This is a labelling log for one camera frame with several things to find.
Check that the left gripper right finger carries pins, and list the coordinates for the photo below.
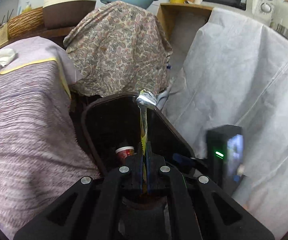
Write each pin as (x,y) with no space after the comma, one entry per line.
(200,209)

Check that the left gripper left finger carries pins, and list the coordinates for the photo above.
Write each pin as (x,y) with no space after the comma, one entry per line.
(90,209)

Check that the red paper cup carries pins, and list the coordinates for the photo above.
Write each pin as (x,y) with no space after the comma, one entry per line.
(124,152)

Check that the yellow green snack wrapper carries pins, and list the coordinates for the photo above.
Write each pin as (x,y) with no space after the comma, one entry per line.
(145,100)

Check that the black trash bin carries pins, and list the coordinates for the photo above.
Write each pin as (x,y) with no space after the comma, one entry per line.
(114,121)

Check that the black device with screen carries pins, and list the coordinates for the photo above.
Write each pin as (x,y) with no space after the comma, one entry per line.
(225,145)

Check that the purple striped tablecloth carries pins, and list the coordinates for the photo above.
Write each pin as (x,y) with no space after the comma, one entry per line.
(39,155)

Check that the white fabric cover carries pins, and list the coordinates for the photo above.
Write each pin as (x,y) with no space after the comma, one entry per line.
(236,72)

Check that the floral cloth cover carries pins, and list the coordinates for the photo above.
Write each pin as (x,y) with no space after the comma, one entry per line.
(119,48)

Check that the chopstick holder box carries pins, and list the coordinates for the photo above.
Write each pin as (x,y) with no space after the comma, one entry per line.
(4,28)

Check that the woven wicker basket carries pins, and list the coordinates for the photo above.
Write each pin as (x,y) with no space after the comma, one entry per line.
(25,22)

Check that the brown white rice cooker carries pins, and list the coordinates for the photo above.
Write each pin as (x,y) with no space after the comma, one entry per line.
(65,13)

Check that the yellow soap dispenser bottle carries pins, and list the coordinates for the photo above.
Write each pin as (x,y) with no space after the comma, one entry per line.
(27,8)

